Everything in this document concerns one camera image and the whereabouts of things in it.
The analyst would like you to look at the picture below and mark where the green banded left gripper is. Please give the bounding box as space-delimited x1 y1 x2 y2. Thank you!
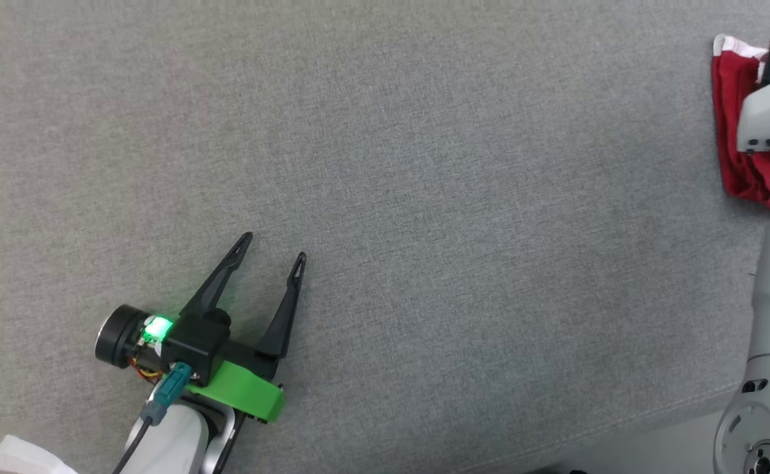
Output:
180 232 307 425

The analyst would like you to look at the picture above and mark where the red garment with white trim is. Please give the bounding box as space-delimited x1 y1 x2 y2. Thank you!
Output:
711 34 770 211

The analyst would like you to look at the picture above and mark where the black cylindrical left gripper motor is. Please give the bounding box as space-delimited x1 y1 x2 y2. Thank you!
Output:
94 304 162 369

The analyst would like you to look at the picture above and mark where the black cable with teal plug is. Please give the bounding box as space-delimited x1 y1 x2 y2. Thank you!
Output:
112 363 193 474

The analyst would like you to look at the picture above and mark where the white fabric strap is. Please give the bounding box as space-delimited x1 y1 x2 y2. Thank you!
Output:
0 434 80 474

